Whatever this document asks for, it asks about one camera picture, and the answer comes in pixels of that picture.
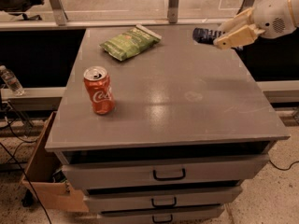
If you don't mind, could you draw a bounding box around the bottom grey drawer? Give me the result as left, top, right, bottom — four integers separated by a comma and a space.
97, 205, 224, 224

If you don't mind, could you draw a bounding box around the grey drawer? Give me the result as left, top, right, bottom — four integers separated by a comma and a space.
83, 186, 242, 213
63, 154, 269, 189
97, 205, 224, 224

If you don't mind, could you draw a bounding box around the black floor cable right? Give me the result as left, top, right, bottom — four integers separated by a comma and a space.
268, 159, 299, 172

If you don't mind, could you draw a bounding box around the clear plastic water bottle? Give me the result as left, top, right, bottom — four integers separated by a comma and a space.
0, 65, 24, 96

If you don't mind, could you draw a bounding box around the black floor cable left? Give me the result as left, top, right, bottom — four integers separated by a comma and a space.
0, 101, 52, 224

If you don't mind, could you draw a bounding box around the top grey drawer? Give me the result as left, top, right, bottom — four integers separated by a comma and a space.
63, 154, 269, 189

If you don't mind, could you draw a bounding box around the grey drawer cabinet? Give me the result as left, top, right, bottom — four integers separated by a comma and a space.
44, 23, 292, 224

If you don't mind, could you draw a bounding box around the blue rxbar blueberry bar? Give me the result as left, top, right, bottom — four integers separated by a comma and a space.
192, 27, 243, 51

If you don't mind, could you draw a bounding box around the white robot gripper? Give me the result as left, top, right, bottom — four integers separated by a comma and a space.
213, 0, 299, 49

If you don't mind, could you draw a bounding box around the metal window frame rail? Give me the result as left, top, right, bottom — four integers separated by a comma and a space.
0, 0, 255, 30

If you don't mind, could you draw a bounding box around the black floor cable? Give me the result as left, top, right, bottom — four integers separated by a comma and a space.
0, 101, 52, 224
268, 159, 299, 172

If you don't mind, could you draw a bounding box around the green chip bag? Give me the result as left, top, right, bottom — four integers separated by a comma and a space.
100, 24, 162, 62

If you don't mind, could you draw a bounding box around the cardboard box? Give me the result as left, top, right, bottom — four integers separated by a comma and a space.
21, 112, 88, 212

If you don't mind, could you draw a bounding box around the middle grey drawer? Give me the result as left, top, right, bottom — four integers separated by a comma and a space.
83, 186, 242, 213

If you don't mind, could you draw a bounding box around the orange soda can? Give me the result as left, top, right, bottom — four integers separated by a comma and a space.
83, 66, 115, 115

